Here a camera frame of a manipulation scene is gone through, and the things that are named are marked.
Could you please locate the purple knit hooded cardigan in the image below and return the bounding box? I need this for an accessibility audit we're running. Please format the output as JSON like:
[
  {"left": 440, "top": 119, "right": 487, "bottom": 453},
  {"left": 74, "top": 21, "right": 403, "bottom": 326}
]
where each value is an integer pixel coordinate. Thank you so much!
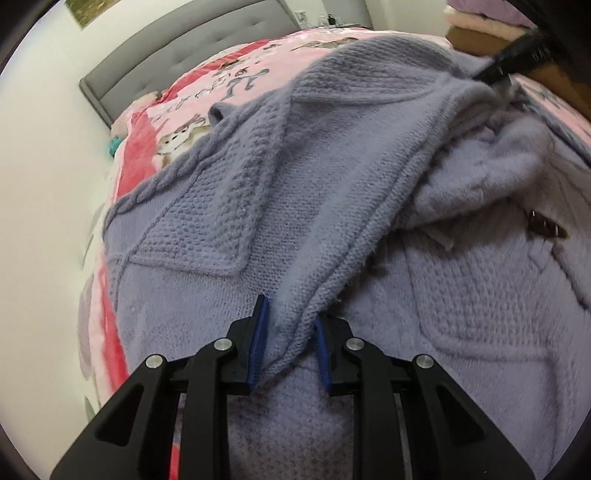
[{"left": 102, "top": 31, "right": 591, "bottom": 480}]

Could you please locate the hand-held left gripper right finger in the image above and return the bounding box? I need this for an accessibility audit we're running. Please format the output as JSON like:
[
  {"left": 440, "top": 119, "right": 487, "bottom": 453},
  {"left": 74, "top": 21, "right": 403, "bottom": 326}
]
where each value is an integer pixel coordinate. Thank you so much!
[{"left": 314, "top": 315, "right": 536, "bottom": 480}]

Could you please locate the stack of folded clothes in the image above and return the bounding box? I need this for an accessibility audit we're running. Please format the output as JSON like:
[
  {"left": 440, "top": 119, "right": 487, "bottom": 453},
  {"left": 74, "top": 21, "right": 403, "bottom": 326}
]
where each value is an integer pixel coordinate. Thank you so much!
[{"left": 444, "top": 4, "right": 532, "bottom": 36}]

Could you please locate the pink printed blanket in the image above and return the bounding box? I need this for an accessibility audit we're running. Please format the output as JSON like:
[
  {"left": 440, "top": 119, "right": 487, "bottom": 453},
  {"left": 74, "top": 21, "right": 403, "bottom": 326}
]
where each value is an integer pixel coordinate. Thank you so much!
[{"left": 83, "top": 25, "right": 591, "bottom": 480}]

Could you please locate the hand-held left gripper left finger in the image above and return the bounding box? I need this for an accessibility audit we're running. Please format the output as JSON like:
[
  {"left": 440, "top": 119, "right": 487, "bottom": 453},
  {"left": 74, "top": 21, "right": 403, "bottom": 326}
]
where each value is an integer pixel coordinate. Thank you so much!
[{"left": 50, "top": 294, "right": 271, "bottom": 480}]

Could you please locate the framed wall picture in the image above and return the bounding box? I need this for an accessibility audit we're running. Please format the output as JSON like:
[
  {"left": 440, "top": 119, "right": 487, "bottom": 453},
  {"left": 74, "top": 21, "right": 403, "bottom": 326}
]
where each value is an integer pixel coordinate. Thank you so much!
[{"left": 68, "top": 0, "right": 101, "bottom": 29}]

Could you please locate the pink pillow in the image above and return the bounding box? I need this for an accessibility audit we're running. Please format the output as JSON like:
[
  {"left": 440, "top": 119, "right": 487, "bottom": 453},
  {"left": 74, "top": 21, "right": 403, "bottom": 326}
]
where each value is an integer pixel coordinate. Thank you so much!
[{"left": 111, "top": 90, "right": 162, "bottom": 139}]

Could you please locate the brown cardboard box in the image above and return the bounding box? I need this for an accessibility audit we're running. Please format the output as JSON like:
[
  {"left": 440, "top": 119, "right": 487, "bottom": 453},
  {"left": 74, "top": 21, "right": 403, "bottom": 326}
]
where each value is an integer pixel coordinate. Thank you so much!
[{"left": 450, "top": 25, "right": 591, "bottom": 112}]

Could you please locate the grey upholstered headboard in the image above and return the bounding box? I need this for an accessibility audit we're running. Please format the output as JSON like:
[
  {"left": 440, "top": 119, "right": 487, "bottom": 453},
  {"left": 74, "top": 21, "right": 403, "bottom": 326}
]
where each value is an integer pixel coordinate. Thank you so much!
[{"left": 79, "top": 0, "right": 372, "bottom": 130}]

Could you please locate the floral bed sheet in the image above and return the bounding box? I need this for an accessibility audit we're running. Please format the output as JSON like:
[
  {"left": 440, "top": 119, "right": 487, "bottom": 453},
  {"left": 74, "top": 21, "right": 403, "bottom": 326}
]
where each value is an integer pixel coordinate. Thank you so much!
[{"left": 76, "top": 134, "right": 122, "bottom": 416}]

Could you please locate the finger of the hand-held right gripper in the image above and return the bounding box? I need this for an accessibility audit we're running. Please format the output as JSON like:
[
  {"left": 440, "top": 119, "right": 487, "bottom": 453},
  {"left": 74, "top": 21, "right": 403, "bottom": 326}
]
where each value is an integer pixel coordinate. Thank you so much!
[{"left": 472, "top": 58, "right": 518, "bottom": 90}]

